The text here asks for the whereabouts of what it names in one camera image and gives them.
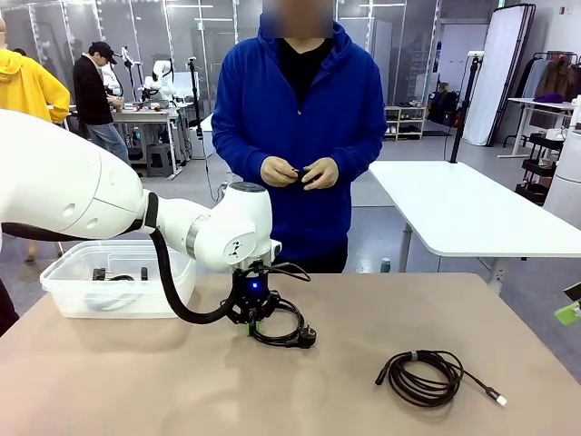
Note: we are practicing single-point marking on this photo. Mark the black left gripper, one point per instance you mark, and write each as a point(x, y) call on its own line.
point(249, 295)

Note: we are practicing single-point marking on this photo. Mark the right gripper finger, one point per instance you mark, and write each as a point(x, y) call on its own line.
point(574, 293)
point(567, 314)

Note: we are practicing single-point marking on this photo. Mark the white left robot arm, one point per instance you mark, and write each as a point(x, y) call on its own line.
point(68, 181)

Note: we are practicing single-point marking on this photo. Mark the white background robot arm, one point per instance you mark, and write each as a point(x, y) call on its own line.
point(161, 72)

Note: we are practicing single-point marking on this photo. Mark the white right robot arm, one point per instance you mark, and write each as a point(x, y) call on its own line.
point(567, 181)

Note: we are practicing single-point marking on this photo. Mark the person's right hand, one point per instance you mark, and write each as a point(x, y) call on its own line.
point(279, 171)

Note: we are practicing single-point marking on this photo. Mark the person's left hand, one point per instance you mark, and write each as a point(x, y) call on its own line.
point(324, 172)

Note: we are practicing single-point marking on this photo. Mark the black utility cart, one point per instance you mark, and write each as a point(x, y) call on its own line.
point(538, 193)

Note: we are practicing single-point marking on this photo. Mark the small grey floor cup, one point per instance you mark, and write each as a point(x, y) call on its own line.
point(386, 265)

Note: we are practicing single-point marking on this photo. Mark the clear plastic storage container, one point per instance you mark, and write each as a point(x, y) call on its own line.
point(113, 300)

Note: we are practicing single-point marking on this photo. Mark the large white table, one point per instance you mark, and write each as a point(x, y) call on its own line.
point(454, 200)

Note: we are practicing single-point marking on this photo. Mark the grey plastic stool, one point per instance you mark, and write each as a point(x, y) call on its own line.
point(159, 160)

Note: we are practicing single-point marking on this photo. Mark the white background table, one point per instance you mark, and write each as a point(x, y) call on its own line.
point(208, 123)

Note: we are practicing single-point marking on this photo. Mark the tall black stand pole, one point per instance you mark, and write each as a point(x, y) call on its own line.
point(458, 136)

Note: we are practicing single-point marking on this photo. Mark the person in blue hoodie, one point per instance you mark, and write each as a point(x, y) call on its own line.
point(254, 113)

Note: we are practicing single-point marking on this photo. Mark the purple cloth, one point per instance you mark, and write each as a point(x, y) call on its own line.
point(549, 97)

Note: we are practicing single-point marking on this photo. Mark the small white desk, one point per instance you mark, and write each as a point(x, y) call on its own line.
point(522, 102)

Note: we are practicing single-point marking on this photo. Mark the clothing rack with clothes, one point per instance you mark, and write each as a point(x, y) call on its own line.
point(556, 77)

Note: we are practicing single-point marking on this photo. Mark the background work desk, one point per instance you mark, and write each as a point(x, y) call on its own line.
point(150, 115)

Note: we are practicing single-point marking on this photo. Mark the white folding screen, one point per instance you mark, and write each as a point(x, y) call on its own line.
point(495, 82)

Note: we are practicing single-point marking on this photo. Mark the black background tripod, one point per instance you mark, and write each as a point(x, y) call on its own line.
point(195, 91)

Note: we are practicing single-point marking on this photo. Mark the wooden shoe rack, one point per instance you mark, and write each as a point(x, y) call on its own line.
point(408, 122)

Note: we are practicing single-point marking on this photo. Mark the man in black jacket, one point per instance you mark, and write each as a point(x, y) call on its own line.
point(91, 95)

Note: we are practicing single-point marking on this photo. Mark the slim white background robot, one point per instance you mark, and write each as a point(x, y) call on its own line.
point(127, 56)

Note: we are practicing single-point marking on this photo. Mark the dark-haired background person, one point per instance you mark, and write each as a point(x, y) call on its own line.
point(20, 52)

